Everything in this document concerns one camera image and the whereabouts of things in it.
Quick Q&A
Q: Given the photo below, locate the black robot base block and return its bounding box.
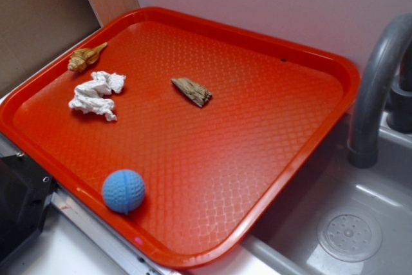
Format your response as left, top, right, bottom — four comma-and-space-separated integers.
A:
1, 152, 55, 265

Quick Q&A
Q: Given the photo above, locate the brown wood chip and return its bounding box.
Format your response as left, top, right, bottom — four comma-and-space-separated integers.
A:
171, 77, 212, 108

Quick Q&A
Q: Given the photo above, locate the red plastic tray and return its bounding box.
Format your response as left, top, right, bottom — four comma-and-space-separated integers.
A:
1, 8, 360, 269

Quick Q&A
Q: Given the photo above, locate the blue dimpled ball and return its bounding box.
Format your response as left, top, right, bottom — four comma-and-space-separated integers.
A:
102, 169, 145, 214

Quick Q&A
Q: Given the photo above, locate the crumpled white tissue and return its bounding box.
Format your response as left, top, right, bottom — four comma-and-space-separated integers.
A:
68, 71, 126, 122

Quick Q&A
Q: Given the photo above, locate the tan spiral seashell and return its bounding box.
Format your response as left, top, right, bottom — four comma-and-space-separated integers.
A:
67, 43, 108, 73

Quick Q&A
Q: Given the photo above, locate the grey curved faucet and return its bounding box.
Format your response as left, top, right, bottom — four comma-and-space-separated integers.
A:
348, 13, 411, 168

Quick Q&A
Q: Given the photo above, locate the grey plastic sink basin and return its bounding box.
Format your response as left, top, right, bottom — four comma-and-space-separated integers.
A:
243, 110, 412, 275

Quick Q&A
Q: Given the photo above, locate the brown cardboard panel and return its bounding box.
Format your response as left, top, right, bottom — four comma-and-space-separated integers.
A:
1, 0, 100, 95

